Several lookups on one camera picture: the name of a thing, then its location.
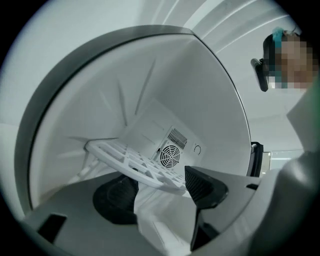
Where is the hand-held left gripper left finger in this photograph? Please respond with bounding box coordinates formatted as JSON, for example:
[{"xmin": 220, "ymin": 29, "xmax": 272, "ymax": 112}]
[{"xmin": 22, "ymin": 174, "xmax": 148, "ymax": 256}]

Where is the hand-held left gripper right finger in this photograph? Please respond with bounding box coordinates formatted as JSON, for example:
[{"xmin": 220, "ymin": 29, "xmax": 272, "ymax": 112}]
[{"xmin": 184, "ymin": 165, "xmax": 262, "ymax": 252}]

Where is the white wire fridge shelf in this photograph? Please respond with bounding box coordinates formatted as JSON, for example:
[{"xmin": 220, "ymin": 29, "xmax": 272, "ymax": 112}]
[{"xmin": 83, "ymin": 139, "xmax": 193, "ymax": 197}]

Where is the black mini fridge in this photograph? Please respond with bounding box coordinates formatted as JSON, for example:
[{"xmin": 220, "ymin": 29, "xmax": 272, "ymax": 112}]
[{"xmin": 13, "ymin": 24, "xmax": 265, "ymax": 218}]

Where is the person's white printed shirt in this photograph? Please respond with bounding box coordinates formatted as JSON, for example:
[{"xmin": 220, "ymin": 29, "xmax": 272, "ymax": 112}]
[{"xmin": 286, "ymin": 82, "xmax": 320, "ymax": 161}]

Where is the person's head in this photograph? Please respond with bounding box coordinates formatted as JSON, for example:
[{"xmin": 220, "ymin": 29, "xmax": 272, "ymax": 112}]
[{"xmin": 262, "ymin": 29, "xmax": 315, "ymax": 91}]

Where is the teal hair scrunchie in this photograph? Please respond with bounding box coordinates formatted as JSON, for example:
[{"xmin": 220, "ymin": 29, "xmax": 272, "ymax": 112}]
[{"xmin": 271, "ymin": 26, "xmax": 291, "ymax": 50}]

